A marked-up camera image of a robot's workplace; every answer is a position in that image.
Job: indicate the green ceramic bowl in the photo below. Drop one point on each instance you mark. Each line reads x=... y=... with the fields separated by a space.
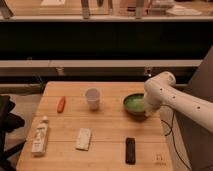
x=134 y=104

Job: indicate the black remote control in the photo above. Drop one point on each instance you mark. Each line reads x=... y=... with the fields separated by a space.
x=130 y=155

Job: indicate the black chair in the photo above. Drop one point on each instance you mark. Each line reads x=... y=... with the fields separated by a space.
x=8 y=123

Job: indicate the white tube bottle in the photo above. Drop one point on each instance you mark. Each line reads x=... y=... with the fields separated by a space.
x=40 y=138

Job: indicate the orange carrot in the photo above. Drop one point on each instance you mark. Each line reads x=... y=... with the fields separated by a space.
x=61 y=104

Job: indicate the white plastic cup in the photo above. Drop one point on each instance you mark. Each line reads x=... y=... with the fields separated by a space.
x=93 y=98

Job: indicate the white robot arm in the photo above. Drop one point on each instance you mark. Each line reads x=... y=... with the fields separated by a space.
x=160 y=90

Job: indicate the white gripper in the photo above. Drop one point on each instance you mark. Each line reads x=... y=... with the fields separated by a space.
x=151 y=107

